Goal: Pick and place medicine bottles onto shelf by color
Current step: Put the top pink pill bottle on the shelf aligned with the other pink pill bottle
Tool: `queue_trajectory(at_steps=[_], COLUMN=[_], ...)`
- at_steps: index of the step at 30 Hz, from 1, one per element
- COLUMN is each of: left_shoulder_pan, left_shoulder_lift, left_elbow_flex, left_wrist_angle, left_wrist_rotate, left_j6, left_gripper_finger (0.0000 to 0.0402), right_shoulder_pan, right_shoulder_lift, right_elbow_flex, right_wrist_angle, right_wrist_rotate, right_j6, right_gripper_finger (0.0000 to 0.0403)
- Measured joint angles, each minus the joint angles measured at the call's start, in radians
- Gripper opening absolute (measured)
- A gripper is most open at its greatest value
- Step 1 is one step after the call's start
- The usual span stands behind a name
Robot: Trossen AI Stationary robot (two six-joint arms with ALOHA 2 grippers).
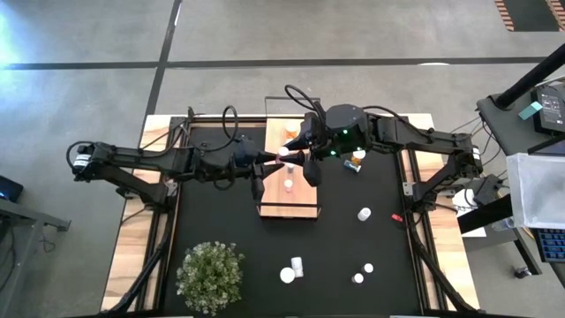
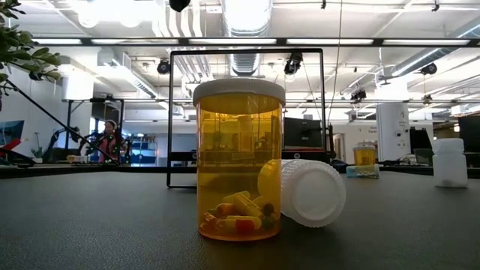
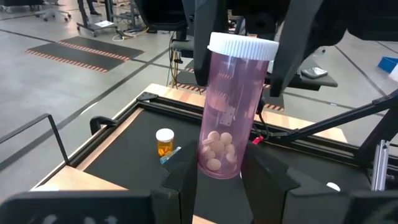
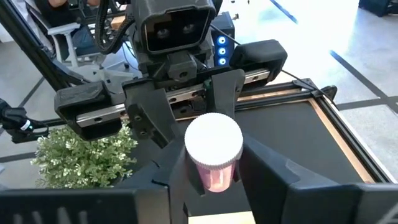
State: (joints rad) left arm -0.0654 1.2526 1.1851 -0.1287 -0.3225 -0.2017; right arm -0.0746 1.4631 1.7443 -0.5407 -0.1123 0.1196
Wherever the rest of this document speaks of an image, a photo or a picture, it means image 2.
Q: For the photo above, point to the large amber bottle with capsules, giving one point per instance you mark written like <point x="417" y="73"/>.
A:
<point x="240" y="150"/>

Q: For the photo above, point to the white bottle with ribbed cap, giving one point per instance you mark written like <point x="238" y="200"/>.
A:
<point x="313" y="195"/>

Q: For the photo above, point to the amber pill bottle white cap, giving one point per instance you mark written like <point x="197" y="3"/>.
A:
<point x="363" y="156"/>

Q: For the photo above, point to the teal vial white cap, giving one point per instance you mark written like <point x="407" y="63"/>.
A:
<point x="362" y="171"/>

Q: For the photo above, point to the white plastic bottle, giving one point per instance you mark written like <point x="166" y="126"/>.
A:
<point x="450" y="165"/>

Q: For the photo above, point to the black ceiling spotlight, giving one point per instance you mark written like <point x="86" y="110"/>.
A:
<point x="293" y="63"/>
<point x="164" y="66"/>
<point x="358" y="95"/>
<point x="429" y="69"/>

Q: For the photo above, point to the wooden tray board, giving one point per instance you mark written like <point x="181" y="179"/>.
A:
<point x="243" y="51"/>

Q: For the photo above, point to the person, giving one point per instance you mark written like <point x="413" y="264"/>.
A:
<point x="110" y="144"/>

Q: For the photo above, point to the green potted plant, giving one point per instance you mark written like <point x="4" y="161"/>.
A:
<point x="22" y="48"/>

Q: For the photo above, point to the black monitor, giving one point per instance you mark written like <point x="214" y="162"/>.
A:
<point x="302" y="133"/>
<point x="470" y="133"/>

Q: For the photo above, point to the white column with sign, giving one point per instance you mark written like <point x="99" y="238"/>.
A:
<point x="392" y="131"/>

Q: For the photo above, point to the silver ventilation duct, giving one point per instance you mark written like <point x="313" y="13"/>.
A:
<point x="245" y="22"/>

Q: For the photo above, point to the blue wall screen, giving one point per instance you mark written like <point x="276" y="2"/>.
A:
<point x="11" y="131"/>

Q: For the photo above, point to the black metal table frame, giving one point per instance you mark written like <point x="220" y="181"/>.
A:
<point x="22" y="172"/>

